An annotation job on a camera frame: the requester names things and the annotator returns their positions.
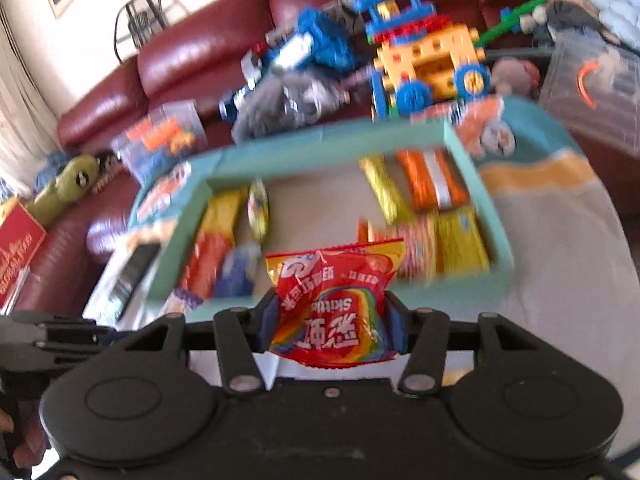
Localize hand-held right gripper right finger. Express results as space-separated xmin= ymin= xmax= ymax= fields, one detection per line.
xmin=384 ymin=291 xmax=547 ymax=396

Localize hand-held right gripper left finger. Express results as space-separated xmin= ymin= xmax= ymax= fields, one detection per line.
xmin=107 ymin=292 xmax=280 ymax=395

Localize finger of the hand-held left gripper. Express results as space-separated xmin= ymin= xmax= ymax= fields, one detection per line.
xmin=9 ymin=311 xmax=118 ymax=347
xmin=0 ymin=342 xmax=115 ymax=377

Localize teal cardboard box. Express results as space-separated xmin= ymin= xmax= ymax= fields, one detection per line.
xmin=145 ymin=120 xmax=516 ymax=322

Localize purple snack bar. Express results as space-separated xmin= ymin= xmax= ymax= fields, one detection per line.
xmin=220 ymin=245 xmax=262 ymax=299

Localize red rainbow candy packet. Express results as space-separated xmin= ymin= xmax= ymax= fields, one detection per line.
xmin=265 ymin=239 xmax=406 ymax=368

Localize pink striped snack packet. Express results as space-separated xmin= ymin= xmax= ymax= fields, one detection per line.
xmin=399 ymin=212 xmax=441 ymax=281

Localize orange-red wafer packet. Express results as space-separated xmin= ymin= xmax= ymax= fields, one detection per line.
xmin=180 ymin=192 xmax=242 ymax=302

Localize yellow wavy snack packet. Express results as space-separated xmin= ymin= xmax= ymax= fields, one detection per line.
xmin=435 ymin=207 xmax=491 ymax=277

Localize yellow-green colourful candy packet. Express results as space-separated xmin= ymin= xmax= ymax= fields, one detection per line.
xmin=247 ymin=180 xmax=271 ymax=242

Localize yellow snack bar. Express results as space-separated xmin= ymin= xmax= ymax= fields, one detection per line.
xmin=359 ymin=155 xmax=416 ymax=227

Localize orange snack packet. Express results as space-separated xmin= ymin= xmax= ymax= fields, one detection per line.
xmin=397 ymin=149 xmax=469 ymax=211

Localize person's left hand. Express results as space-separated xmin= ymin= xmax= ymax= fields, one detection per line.
xmin=0 ymin=407 xmax=48 ymax=471

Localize red book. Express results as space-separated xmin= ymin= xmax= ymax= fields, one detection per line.
xmin=0 ymin=197 xmax=47 ymax=311

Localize green plush toy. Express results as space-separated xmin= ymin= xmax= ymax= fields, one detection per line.
xmin=25 ymin=155 xmax=98 ymax=226

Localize blue denim cloth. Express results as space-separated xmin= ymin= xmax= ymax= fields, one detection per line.
xmin=35 ymin=152 xmax=67 ymax=196

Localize patterned card strip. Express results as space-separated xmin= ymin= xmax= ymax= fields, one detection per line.
xmin=92 ymin=152 xmax=127 ymax=194

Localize clear bin of toy blocks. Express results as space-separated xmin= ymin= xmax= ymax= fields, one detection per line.
xmin=112 ymin=102 xmax=206 ymax=181

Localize dark plastic bag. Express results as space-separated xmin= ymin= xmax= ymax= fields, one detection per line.
xmin=232 ymin=72 xmax=346 ymax=143

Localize white curtain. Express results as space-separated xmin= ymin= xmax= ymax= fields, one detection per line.
xmin=0 ymin=10 xmax=57 ymax=202

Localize colourful block toy vehicle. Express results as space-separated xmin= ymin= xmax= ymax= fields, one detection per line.
xmin=357 ymin=0 xmax=548 ymax=121

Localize pink plush toy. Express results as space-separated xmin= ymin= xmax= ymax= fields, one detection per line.
xmin=492 ymin=57 xmax=542 ymax=97

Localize dark red leather sofa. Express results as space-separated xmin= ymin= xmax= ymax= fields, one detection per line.
xmin=15 ymin=0 xmax=640 ymax=321

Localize blue toy robot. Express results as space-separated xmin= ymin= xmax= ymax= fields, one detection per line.
xmin=220 ymin=0 xmax=371 ymax=122

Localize clear plastic storage container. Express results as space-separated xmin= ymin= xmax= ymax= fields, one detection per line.
xmin=540 ymin=35 xmax=640 ymax=157

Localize grey plush toy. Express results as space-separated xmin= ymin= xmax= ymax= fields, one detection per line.
xmin=520 ymin=0 xmax=601 ymax=47

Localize light blue fluffy cloth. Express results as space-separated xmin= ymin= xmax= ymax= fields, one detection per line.
xmin=585 ymin=0 xmax=640 ymax=47

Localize black wire rack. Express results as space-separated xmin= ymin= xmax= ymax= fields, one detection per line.
xmin=114 ymin=0 xmax=190 ymax=64

